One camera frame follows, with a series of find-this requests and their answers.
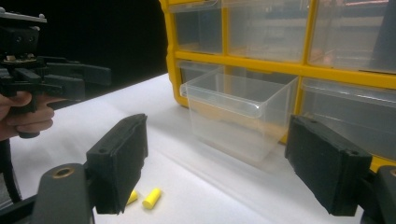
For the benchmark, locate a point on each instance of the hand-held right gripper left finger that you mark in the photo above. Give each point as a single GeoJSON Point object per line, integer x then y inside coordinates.
{"type": "Point", "coordinates": [120, 161]}

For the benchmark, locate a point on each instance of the yellow foam earplug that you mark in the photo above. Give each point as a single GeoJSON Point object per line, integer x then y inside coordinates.
{"type": "Point", "coordinates": [152, 198]}
{"type": "Point", "coordinates": [132, 197]}

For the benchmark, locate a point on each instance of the yellow drawer cabinet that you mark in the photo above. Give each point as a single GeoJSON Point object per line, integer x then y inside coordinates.
{"type": "Point", "coordinates": [299, 70]}

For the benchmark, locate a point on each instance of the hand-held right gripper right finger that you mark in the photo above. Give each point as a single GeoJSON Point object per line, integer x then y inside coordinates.
{"type": "Point", "coordinates": [327, 165]}

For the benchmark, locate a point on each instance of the pulled-out clear plastic drawer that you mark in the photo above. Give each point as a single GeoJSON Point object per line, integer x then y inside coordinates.
{"type": "Point", "coordinates": [236, 124]}

